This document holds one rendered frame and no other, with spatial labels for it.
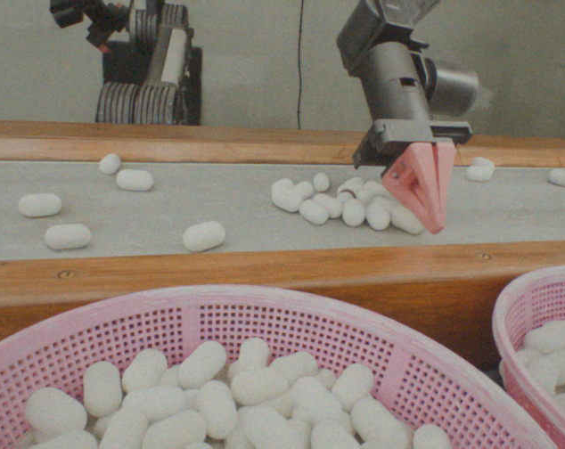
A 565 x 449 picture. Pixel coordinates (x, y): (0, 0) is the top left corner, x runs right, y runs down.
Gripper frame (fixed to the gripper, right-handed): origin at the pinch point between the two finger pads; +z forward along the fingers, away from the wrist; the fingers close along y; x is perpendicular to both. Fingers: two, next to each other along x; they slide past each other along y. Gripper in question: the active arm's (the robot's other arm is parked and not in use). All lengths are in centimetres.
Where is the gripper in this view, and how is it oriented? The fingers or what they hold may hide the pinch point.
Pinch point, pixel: (435, 223)
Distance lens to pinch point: 48.3
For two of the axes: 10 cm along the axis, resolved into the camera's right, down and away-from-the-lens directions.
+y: 9.6, -0.3, 2.9
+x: -2.5, 4.6, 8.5
